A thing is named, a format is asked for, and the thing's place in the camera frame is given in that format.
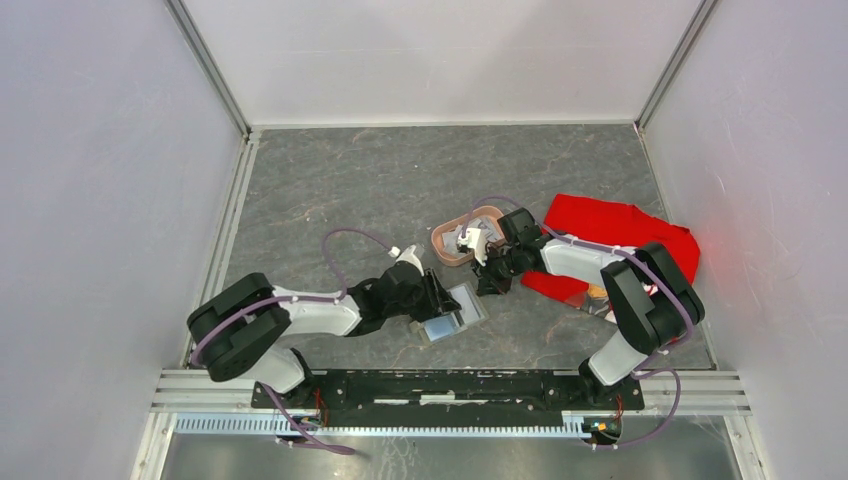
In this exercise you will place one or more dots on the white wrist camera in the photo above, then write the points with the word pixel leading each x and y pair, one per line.
pixel 473 240
pixel 412 255

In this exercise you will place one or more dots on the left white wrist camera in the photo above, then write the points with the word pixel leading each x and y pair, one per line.
pixel 412 255

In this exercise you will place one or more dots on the red printed t-shirt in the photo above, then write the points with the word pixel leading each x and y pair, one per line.
pixel 609 223

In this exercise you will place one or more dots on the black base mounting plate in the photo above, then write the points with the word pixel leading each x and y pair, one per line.
pixel 456 398

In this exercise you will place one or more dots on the aluminium frame rail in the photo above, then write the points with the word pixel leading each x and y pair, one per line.
pixel 241 406

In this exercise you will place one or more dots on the grey card holder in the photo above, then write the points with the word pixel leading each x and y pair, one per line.
pixel 438 329

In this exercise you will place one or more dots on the pink oval tray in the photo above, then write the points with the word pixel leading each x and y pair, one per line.
pixel 484 211

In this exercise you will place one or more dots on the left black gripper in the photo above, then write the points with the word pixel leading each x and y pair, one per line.
pixel 437 299

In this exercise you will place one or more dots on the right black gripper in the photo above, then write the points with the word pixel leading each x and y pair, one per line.
pixel 489 284

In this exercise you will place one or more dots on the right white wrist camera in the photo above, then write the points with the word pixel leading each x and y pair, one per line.
pixel 473 240

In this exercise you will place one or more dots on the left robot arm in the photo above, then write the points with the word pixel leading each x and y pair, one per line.
pixel 235 333

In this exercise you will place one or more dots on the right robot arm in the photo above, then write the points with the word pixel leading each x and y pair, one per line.
pixel 653 303

